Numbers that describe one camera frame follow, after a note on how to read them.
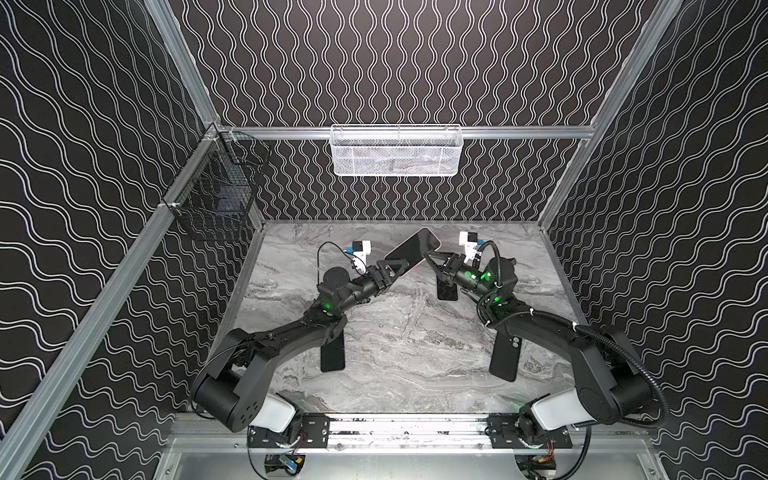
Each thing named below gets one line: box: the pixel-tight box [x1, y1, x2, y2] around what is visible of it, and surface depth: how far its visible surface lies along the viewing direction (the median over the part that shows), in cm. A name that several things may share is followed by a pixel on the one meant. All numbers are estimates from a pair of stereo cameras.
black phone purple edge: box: [384, 227, 442, 276], surface depth 80 cm
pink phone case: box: [384, 227, 442, 277], surface depth 80 cm
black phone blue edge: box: [320, 330, 345, 373], surface depth 87 cm
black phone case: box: [489, 331, 522, 382], surface depth 89 cm
